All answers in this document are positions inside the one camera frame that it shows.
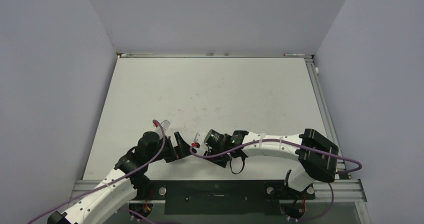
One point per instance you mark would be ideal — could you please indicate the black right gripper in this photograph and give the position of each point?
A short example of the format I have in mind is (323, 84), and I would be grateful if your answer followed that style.
(223, 160)

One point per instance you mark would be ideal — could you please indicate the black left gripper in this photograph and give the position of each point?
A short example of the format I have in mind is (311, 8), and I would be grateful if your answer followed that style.
(180, 151)

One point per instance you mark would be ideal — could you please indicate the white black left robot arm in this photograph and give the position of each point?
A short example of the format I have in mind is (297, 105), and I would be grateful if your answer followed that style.
(124, 181)

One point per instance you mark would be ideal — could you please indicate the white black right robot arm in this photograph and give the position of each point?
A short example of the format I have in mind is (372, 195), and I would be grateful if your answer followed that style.
(315, 153)

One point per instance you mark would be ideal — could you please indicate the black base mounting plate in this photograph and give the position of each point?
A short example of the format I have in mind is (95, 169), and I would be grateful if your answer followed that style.
(218, 197)

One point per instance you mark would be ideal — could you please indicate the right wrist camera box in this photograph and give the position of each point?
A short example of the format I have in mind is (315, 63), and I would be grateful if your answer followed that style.
(199, 140)

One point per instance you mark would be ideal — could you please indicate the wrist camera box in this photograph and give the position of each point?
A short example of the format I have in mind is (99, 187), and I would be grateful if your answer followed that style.
(199, 140)
(165, 124)

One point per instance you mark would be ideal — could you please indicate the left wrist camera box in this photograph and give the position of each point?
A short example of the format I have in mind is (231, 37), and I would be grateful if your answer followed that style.
(165, 124)

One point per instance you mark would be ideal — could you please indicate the aluminium back table rail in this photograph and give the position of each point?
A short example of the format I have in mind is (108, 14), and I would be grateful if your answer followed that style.
(212, 55)

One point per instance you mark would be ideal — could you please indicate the aluminium table edge rail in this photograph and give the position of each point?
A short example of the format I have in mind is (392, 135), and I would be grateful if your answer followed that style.
(322, 105)

